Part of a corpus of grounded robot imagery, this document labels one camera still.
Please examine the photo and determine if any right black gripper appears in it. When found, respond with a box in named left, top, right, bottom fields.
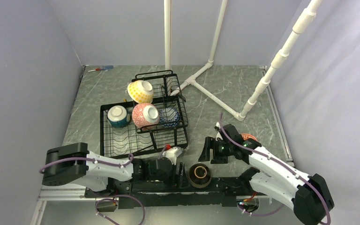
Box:
left=198, top=136, right=233, bottom=164

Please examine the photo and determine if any brown geometric patterned bowl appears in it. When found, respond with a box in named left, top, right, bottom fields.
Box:
left=187, top=163, right=212, bottom=189

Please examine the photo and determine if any blue white patterned bowl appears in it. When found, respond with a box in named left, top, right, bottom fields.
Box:
left=159, top=107, right=180, bottom=128

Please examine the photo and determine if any pink patterned bowl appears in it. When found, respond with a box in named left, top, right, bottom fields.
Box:
left=132, top=103, right=159, bottom=131

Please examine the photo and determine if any yellow patterned bowl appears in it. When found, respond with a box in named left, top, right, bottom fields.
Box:
left=127, top=80, right=154, bottom=104

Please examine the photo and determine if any teal white bowl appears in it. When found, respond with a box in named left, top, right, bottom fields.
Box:
left=107, top=105, right=131, bottom=128

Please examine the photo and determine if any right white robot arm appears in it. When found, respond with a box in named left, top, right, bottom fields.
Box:
left=188, top=124, right=335, bottom=225

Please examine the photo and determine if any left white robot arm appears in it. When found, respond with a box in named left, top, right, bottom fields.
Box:
left=39, top=142, right=184, bottom=197

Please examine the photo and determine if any orange floral bowl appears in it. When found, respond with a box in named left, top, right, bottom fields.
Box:
left=241, top=133, right=257, bottom=141

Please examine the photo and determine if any red blue screwdriver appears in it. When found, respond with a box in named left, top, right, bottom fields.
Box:
left=88, top=65, right=113, bottom=72

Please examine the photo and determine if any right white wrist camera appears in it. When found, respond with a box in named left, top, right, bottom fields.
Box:
left=214, top=122, right=224, bottom=141

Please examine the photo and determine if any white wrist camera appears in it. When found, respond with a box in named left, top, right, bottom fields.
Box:
left=162, top=146, right=184, bottom=165
left=214, top=122, right=224, bottom=141

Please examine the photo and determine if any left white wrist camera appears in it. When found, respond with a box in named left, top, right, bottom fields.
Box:
left=162, top=146, right=184, bottom=165

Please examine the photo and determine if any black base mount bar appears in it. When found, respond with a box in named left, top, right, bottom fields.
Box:
left=84, top=177, right=254, bottom=209

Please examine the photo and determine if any white pvc pipe frame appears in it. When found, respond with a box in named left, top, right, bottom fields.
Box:
left=170, top=0, right=322, bottom=121

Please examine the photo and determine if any black wire dish rack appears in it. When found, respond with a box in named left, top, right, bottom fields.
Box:
left=99, top=70, right=188, bottom=158

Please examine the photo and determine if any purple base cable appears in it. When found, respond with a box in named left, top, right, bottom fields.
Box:
left=95, top=194, right=146, bottom=225

